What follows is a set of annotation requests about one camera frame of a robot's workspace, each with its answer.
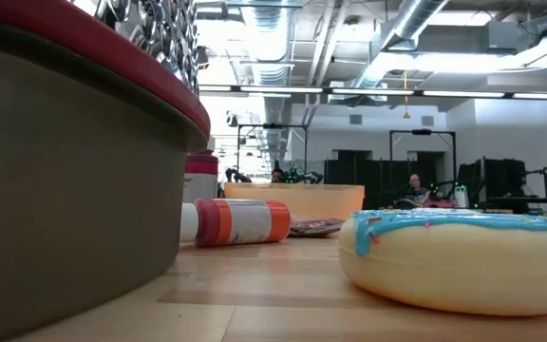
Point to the orange candy color bottle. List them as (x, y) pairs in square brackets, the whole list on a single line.
[(245, 221)]

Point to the red snack packet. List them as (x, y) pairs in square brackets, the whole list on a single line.
[(316, 227)]

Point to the blue frosted donut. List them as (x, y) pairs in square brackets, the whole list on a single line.
[(444, 271)]

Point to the background black robot arm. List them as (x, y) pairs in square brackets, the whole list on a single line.
[(302, 178), (238, 176)]

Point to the person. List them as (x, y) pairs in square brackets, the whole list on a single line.
[(277, 176), (416, 183)]

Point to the orange translucent plastic bin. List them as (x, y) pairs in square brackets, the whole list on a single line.
[(302, 202)]

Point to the black partition screens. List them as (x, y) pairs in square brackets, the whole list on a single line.
[(364, 176)]

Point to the overhead LED light bar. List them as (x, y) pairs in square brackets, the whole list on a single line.
[(373, 91)]

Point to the black hanging dome fixture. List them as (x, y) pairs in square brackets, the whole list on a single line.
[(202, 59)]

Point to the silver patterned pouch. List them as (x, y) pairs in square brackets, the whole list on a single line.
[(159, 28)]

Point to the small white background object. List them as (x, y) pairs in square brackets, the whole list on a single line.
[(461, 198)]

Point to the red-rimmed grey basket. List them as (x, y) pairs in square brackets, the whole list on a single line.
[(64, 190)]

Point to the black equipment stand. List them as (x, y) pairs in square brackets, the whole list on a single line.
[(501, 180)]

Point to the background black rig frame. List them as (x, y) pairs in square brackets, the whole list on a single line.
[(421, 131), (273, 126)]

